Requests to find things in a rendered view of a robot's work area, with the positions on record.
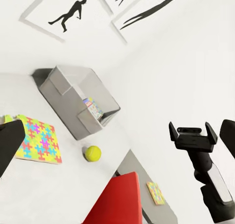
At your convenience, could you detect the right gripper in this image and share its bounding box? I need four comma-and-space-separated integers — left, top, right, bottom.
169, 122, 218, 164

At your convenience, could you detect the board game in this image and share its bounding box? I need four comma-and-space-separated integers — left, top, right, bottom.
84, 98, 104, 120

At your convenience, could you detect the tennis ball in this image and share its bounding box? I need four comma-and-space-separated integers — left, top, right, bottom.
85, 145, 101, 162

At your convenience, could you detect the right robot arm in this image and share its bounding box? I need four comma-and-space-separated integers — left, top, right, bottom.
169, 122, 235, 224

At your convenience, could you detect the jigsaw puzzle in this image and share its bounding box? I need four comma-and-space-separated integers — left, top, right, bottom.
146, 182, 165, 204
2, 114, 62, 164

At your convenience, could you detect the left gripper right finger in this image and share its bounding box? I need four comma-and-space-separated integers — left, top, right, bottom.
219, 119, 235, 159

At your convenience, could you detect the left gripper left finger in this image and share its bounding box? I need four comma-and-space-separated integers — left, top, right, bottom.
0, 119, 25, 178

